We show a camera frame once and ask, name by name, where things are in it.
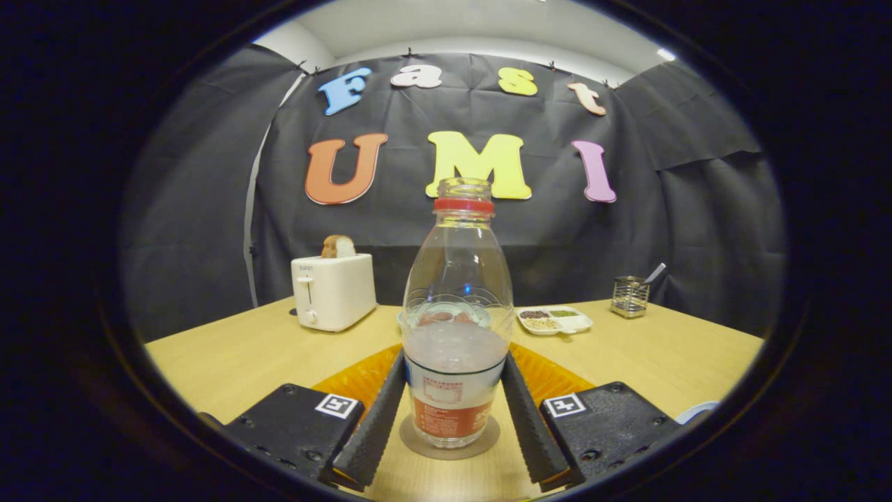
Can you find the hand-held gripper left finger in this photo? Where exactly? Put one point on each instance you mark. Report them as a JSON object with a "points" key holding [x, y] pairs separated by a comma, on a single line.
{"points": [[373, 425]]}

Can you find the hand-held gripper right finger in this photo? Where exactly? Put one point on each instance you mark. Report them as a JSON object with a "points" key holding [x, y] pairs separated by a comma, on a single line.
{"points": [[533, 425]]}

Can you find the round brown coaster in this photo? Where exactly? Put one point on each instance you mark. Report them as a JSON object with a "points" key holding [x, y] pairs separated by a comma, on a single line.
{"points": [[417, 443]]}

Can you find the clear plastic juice bottle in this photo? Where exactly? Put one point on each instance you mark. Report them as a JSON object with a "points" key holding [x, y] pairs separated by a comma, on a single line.
{"points": [[456, 383]]}

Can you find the pale blue cup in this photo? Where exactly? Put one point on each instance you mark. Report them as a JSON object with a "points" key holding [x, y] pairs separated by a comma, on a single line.
{"points": [[697, 411]]}

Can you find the pale green plate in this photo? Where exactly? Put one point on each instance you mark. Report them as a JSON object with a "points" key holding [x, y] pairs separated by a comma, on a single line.
{"points": [[400, 319]]}

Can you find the white divided grain tray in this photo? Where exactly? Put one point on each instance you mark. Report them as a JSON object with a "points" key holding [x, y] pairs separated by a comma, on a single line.
{"points": [[575, 323]]}

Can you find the white toaster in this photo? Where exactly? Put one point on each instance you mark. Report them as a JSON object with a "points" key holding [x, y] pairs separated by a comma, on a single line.
{"points": [[334, 293]]}

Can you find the wooden table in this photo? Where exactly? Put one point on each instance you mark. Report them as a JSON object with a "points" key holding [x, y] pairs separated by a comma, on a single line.
{"points": [[244, 355]]}

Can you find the metal mesh holder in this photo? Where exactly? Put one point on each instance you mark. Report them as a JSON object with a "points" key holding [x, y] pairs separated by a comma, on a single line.
{"points": [[630, 298]]}

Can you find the bread slice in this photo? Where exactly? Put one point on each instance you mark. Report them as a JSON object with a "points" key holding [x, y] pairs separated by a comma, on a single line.
{"points": [[339, 247]]}

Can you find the black backdrop cloth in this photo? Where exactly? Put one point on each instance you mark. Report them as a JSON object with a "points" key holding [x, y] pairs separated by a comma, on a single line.
{"points": [[557, 244]]}

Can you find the metal utensil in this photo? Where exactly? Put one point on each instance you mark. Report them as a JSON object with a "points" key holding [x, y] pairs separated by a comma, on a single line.
{"points": [[656, 272]]}

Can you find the small ceiling light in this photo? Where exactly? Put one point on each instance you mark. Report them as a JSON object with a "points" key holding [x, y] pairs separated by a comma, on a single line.
{"points": [[666, 54]]}

